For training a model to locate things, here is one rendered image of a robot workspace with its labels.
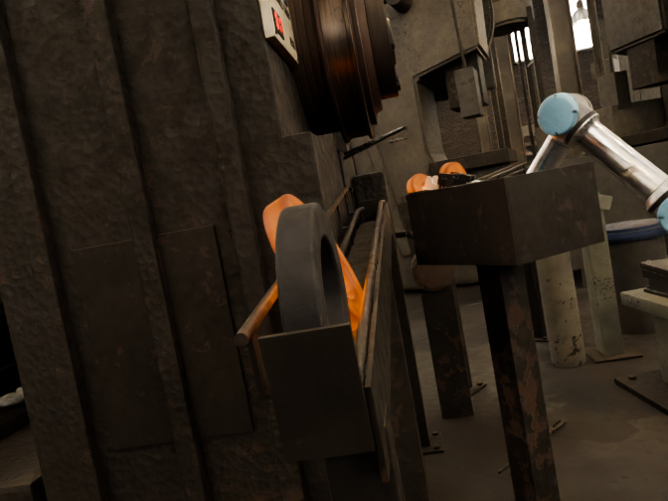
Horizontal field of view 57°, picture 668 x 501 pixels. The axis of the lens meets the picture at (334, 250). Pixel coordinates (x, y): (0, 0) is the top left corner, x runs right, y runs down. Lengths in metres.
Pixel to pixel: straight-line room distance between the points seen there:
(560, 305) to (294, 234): 1.88
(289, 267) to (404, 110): 3.90
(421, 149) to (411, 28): 0.82
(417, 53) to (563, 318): 2.53
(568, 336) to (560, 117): 0.86
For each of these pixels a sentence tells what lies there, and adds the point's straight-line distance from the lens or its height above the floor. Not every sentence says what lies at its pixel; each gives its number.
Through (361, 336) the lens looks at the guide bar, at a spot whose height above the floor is 0.60.
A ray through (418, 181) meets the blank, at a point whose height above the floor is 0.75.
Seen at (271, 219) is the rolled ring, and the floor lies 0.72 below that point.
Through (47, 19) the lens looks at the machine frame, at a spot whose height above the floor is 1.18.
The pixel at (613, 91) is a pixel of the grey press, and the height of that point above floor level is 1.21.
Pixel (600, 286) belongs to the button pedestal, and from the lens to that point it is 2.40.
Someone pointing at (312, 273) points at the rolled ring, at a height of 0.68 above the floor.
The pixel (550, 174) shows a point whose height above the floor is 0.71.
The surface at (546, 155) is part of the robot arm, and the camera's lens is 2.03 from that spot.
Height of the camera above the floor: 0.73
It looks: 4 degrees down
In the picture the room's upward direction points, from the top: 10 degrees counter-clockwise
